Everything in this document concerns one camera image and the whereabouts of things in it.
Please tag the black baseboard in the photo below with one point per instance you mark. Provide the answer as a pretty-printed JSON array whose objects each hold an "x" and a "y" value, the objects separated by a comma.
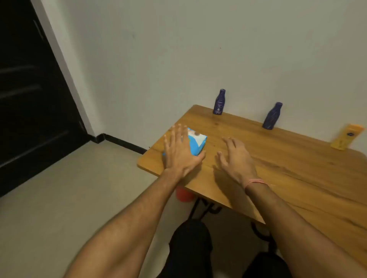
[{"x": 123, "y": 144}]

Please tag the orange plastic bucket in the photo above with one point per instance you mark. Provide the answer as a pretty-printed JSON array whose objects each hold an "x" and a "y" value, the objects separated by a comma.
[{"x": 185, "y": 195}]

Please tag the person's left hand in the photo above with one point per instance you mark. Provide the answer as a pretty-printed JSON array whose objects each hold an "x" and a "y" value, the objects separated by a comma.
[{"x": 177, "y": 154}]

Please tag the dark blue bottle white print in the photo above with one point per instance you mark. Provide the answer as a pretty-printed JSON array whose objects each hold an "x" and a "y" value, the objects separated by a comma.
[{"x": 219, "y": 103}]

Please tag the black door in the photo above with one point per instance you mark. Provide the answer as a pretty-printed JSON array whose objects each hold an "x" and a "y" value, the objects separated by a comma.
[{"x": 31, "y": 100}]

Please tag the person's right forearm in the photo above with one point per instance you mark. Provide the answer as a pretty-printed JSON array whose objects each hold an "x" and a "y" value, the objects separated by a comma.
[{"x": 301, "y": 240}]

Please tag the dark blue striped bottle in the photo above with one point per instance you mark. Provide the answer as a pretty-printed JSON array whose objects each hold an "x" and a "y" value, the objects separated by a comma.
[{"x": 272, "y": 117}]

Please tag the yellow bottle orange cap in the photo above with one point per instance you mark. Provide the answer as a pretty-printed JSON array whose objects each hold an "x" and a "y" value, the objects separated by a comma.
[{"x": 345, "y": 139}]

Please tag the pink thread wristband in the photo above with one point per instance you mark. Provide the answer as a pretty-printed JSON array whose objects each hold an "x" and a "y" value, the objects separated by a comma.
[{"x": 255, "y": 181}]

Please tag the person's right hand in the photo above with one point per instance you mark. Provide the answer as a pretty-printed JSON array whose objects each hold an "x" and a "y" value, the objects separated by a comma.
[{"x": 239, "y": 163}]

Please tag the wooden table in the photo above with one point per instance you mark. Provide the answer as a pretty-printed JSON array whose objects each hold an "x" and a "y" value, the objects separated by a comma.
[{"x": 292, "y": 160}]

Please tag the person's left forearm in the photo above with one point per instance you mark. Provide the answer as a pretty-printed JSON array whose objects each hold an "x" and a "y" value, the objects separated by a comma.
[{"x": 129, "y": 229}]

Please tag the blue wet wipes pack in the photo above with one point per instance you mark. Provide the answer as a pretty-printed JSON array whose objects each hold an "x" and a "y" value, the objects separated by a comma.
[{"x": 197, "y": 143}]

